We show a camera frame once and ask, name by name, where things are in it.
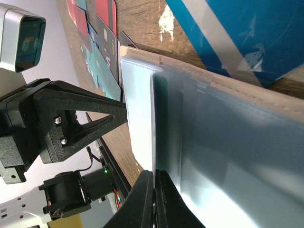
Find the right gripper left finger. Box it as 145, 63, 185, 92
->
105, 171, 153, 228

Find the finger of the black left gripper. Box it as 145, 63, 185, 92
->
33, 81, 127, 164

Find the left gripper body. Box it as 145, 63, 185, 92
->
0, 78, 51, 183

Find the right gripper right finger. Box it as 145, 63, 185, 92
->
154, 170, 204, 228

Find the beige leather card holder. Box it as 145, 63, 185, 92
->
120, 46, 304, 228

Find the black card pair front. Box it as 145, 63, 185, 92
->
152, 72, 183, 191

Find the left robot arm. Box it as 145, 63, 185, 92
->
0, 78, 127, 228

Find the black logo VIP card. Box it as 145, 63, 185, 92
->
96, 14, 118, 82

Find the blue striped card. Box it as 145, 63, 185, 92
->
167, 0, 304, 87

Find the black front frame rail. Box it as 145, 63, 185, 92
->
85, 113, 133, 195

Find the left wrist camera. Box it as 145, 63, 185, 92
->
0, 3, 46, 73

